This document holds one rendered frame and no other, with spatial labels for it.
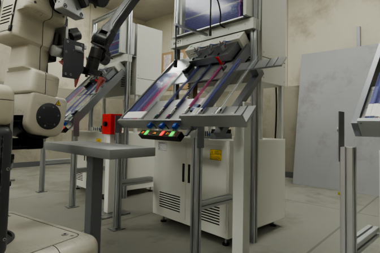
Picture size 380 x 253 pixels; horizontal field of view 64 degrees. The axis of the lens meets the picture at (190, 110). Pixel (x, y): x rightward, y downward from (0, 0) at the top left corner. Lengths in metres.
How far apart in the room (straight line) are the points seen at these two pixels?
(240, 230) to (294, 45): 3.52
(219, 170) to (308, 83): 2.66
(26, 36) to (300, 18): 3.98
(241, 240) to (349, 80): 2.94
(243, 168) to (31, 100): 0.94
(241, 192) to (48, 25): 1.11
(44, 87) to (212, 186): 1.09
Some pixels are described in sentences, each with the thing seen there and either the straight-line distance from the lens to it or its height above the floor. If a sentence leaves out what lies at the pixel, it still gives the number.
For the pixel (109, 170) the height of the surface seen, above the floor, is 0.34.
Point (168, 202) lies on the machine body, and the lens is 2.18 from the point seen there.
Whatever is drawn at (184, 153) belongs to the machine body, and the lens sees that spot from 2.02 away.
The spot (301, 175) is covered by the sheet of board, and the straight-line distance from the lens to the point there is 4.08.
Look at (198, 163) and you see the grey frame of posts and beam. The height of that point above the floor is 0.51.
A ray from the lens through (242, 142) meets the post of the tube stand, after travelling 1.46.
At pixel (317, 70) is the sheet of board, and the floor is 1.45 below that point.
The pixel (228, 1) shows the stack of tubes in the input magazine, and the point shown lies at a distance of 2.11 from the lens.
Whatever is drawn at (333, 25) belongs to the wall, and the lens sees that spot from 4.57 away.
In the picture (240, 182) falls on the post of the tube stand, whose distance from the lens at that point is 1.48.
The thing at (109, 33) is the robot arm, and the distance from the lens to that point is 1.51.
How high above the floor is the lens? 0.70
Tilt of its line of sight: 3 degrees up
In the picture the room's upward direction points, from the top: 1 degrees clockwise
